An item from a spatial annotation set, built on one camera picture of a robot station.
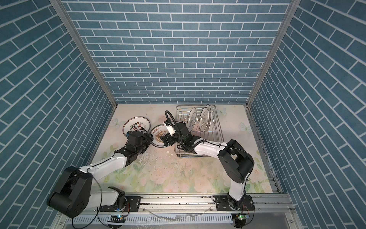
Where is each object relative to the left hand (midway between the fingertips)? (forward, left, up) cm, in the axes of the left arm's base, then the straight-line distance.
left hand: (153, 137), depth 90 cm
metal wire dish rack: (+6, -42, -6) cm, 42 cm away
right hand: (+1, -8, +5) cm, 10 cm away
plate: (+14, -35, +2) cm, 38 cm away
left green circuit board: (-41, +14, -12) cm, 45 cm away
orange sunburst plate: (+9, -1, -7) cm, 12 cm away
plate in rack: (+14, -26, +1) cm, 29 cm away
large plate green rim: (+16, +16, -8) cm, 24 cm away
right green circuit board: (-42, -50, -8) cm, 66 cm away
